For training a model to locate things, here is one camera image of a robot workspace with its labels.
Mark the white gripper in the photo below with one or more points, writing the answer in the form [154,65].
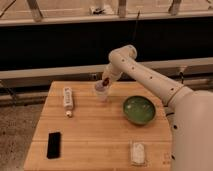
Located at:
[110,72]

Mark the red pepper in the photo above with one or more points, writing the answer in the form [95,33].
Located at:
[106,82]

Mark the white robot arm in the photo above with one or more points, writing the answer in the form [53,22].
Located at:
[192,138]

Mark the white ceramic cup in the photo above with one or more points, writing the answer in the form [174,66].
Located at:
[101,91]

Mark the green ceramic bowl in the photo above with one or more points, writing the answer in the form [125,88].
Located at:
[139,110]

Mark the white toothpaste tube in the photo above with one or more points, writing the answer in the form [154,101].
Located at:
[68,101]

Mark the black rectangular block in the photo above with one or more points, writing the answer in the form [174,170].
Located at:
[54,144]

